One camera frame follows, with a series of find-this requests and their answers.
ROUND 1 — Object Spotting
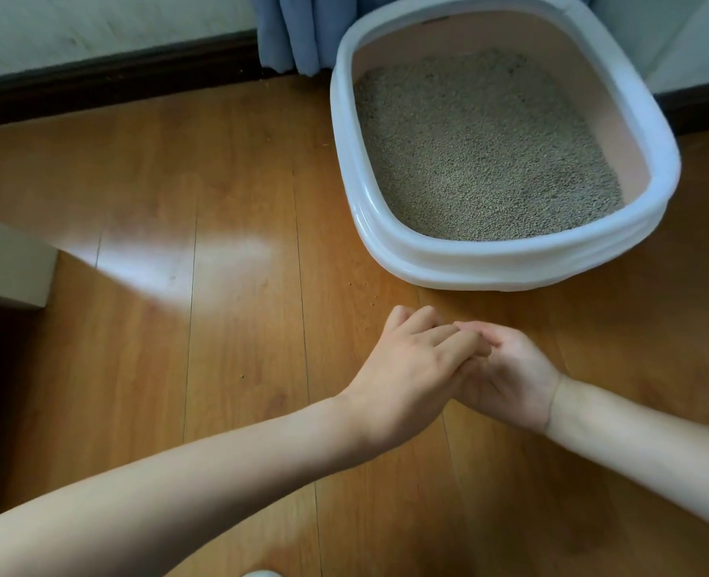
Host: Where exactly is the person's left hand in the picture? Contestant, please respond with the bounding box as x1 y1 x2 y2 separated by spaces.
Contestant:
339 305 492 451

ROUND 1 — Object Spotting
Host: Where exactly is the person's right hand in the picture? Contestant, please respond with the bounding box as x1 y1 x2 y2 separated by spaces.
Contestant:
450 321 564 437

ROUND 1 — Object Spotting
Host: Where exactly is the white oval litter box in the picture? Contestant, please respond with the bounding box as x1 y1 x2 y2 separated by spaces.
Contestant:
329 0 683 293

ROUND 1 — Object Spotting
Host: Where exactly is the grey cat litter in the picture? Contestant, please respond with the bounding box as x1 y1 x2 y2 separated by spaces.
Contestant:
353 49 626 242

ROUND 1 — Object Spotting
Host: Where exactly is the person's left forearm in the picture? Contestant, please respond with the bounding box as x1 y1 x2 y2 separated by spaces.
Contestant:
0 393 367 577

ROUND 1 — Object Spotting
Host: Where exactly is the person's right forearm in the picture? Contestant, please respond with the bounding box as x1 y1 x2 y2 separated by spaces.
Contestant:
545 377 709 542

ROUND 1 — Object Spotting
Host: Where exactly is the blue curtain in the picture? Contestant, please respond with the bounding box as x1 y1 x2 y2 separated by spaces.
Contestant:
247 0 596 78

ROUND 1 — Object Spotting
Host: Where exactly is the dark wall baseboard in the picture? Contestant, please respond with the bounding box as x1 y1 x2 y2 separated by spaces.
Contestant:
0 29 271 131
654 80 709 136

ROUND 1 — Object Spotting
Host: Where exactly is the white bed frame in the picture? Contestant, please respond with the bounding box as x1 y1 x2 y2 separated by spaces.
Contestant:
0 208 60 355

